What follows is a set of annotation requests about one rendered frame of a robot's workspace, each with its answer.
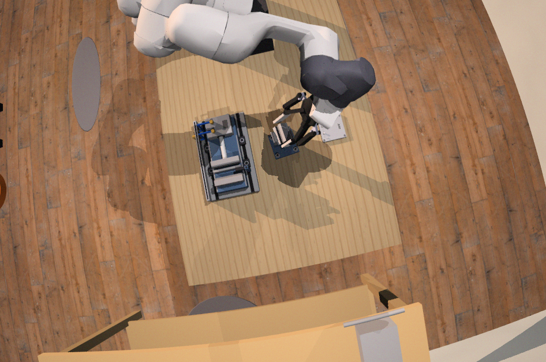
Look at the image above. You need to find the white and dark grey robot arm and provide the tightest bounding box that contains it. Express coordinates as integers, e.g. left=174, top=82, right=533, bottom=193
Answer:
left=117, top=0, right=376, bottom=129

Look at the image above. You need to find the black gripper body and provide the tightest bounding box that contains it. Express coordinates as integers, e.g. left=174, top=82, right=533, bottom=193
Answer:
left=300, top=95, right=316, bottom=126

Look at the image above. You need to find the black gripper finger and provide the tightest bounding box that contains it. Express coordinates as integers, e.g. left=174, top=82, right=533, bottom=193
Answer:
left=281, top=116, right=321, bottom=148
left=273, top=92, right=306, bottom=124

